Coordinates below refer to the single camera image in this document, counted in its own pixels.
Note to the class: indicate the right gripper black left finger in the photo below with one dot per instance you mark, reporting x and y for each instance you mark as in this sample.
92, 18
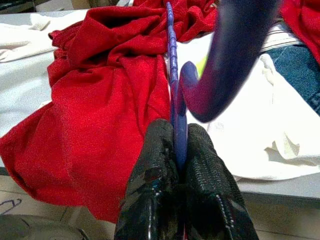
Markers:
150, 162

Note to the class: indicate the white garment dark stripes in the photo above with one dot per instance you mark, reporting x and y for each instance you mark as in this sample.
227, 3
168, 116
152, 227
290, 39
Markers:
250, 140

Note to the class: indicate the yellow green item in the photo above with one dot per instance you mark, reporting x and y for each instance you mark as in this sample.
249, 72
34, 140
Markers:
203, 68

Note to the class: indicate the white T-shirt small red print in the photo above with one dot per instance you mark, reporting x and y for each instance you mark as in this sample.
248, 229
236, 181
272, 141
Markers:
25, 37

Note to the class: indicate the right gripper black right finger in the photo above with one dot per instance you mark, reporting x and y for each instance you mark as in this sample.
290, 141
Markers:
207, 170

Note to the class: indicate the blue denim jeans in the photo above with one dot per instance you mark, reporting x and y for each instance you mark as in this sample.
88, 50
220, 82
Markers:
300, 75

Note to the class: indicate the purple plastic hanger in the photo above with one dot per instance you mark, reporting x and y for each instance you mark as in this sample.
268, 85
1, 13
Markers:
180, 140

